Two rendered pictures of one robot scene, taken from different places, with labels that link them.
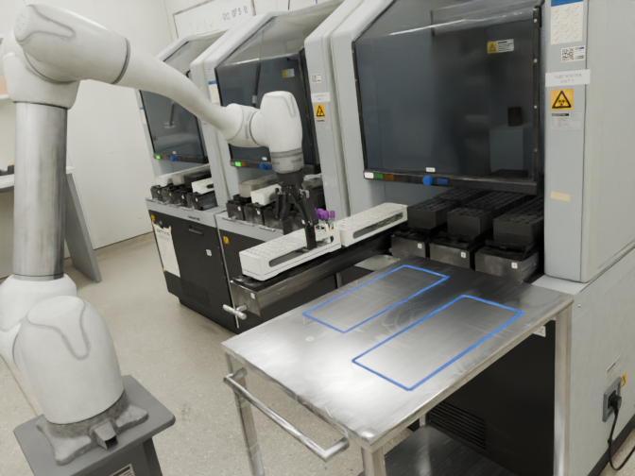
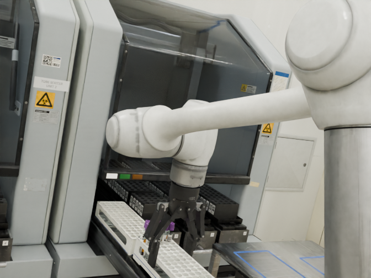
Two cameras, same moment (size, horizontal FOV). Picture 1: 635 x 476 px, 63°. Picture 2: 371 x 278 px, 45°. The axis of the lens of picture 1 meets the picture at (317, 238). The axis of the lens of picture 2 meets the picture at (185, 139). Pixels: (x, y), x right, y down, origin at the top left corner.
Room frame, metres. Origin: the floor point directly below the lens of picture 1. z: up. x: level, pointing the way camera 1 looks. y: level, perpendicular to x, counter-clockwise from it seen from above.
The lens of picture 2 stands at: (1.34, 1.16, 1.38)
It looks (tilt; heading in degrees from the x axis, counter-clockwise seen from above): 10 degrees down; 276
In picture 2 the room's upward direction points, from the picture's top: 12 degrees clockwise
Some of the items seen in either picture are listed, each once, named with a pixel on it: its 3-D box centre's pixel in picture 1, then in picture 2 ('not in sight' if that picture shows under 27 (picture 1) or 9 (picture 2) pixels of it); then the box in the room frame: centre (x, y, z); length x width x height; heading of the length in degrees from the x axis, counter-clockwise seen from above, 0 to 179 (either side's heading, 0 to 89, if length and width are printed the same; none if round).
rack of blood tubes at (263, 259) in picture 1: (292, 249); (174, 270); (1.41, 0.08, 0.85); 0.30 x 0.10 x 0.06; 128
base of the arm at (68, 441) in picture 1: (92, 415); not in sight; (0.91, 0.51, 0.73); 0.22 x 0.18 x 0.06; 38
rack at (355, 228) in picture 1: (368, 224); (125, 227); (1.60, -0.17, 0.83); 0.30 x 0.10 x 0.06; 128
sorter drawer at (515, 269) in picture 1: (555, 230); (190, 205); (1.45, -0.71, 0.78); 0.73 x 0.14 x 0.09; 128
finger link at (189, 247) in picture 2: (310, 237); (189, 250); (1.38, 0.02, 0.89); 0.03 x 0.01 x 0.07; 128
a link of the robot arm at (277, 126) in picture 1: (278, 121); (192, 131); (1.44, 0.06, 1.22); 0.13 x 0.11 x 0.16; 44
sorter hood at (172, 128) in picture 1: (206, 95); not in sight; (2.98, 0.50, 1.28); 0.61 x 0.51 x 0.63; 38
